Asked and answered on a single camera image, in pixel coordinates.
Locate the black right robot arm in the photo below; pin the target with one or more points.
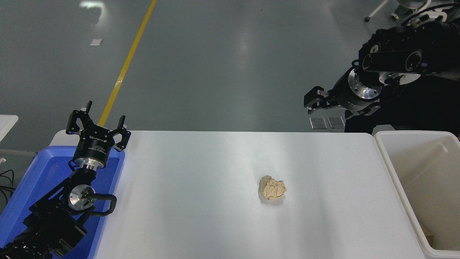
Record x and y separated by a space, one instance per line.
391 61

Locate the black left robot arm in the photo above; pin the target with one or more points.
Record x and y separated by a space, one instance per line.
54 219

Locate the tan paper scrap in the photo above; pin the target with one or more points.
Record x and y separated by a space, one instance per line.
428 233

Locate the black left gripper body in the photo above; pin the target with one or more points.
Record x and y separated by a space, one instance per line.
95 147

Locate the grey square floor plate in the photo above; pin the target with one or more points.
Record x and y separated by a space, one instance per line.
318 123
336 122

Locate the blue plastic tray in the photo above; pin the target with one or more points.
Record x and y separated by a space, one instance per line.
46 169

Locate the white side table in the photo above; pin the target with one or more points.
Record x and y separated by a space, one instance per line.
6 126

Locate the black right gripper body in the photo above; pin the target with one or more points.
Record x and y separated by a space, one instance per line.
346 97

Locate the crumpled tan paper ball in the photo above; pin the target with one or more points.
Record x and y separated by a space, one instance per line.
274 189

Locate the large pale plastic bin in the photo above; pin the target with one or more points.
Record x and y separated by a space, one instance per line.
424 169

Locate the white wheeled chair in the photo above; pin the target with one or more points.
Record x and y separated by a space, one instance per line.
377 9

